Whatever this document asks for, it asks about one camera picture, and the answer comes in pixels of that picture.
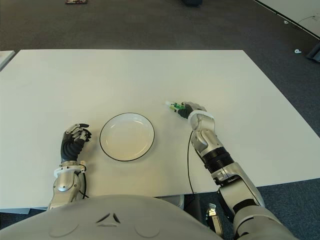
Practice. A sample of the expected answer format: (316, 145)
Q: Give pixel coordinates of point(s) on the white plate with black rim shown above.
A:
(127, 137)

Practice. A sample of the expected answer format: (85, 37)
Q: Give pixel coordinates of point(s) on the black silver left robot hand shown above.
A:
(70, 150)

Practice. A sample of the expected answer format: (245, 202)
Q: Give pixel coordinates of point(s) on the white side table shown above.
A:
(5, 58)

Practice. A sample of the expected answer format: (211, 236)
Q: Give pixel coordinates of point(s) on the white curled scrap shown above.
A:
(297, 51)

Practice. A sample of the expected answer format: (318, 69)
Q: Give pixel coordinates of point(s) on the colourful flat box on floor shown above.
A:
(76, 1)

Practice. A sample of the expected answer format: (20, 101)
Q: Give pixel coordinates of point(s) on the white board with black edge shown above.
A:
(297, 10)

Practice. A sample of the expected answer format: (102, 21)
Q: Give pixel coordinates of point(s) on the green white toothpaste tube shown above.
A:
(173, 106)

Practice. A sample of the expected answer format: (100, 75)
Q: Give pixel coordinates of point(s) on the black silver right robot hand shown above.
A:
(192, 107)

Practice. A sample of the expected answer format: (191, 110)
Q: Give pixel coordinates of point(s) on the dark blue grey object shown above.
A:
(315, 53)

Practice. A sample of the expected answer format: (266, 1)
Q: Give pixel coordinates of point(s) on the dark object on floor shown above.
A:
(191, 2)

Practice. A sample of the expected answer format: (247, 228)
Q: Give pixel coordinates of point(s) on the grey robot torso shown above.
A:
(100, 217)

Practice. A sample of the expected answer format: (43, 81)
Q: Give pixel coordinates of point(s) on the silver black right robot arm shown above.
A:
(207, 125)

